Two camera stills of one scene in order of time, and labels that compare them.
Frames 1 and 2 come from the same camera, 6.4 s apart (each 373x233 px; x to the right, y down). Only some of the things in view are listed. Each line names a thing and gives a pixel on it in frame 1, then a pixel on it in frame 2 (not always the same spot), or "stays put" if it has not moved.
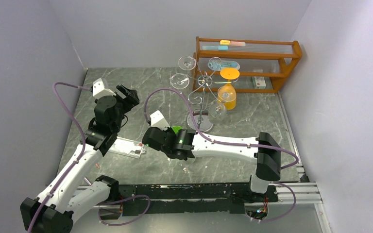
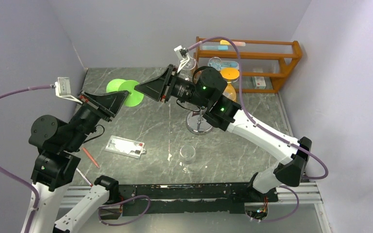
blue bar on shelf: x=214 y=47 stays put
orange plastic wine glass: x=227 y=95 stays put
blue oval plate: x=217 y=65 stays put
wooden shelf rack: x=250 y=66 stays put
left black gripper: x=131 y=98 -> x=107 y=105
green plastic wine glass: x=176 y=128 -> x=134 y=98
